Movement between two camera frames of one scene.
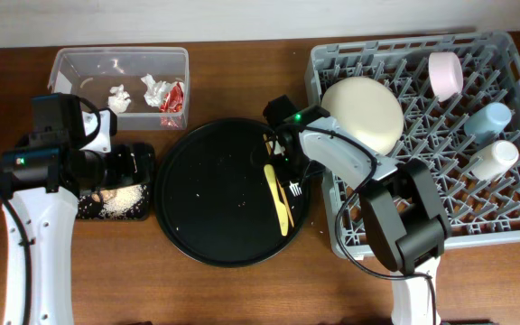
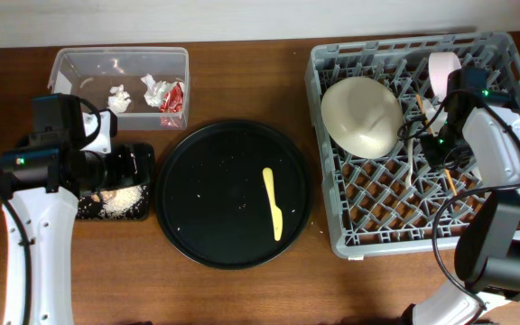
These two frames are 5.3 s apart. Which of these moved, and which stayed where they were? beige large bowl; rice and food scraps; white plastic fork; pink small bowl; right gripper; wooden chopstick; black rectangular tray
Moved: right gripper; wooden chopstick; white plastic fork
Stayed: black rectangular tray; beige large bowl; rice and food scraps; pink small bowl
